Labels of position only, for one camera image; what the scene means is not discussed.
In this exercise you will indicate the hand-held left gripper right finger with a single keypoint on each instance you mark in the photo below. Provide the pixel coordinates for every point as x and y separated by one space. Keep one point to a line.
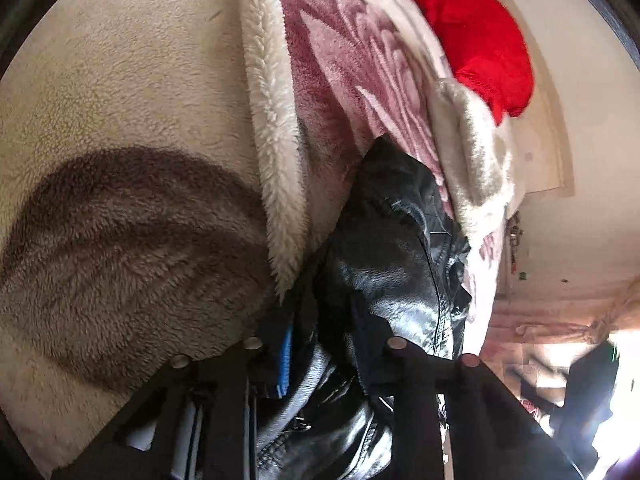
372 355

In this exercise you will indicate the pink floral curtain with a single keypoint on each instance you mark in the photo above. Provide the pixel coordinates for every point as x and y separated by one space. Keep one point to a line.
560 320

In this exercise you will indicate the black leather jacket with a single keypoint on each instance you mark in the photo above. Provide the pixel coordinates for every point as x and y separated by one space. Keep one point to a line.
380 260

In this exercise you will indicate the red quilt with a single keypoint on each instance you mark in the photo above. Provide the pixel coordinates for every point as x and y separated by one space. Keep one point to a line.
465 25

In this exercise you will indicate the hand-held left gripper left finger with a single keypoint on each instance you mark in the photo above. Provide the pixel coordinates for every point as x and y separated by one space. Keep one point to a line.
285 360

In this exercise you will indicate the cream wooden bed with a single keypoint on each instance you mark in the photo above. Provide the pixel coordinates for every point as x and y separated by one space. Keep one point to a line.
545 150

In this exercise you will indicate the floral fleece blanket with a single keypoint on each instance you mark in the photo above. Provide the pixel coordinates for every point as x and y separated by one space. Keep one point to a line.
125 85

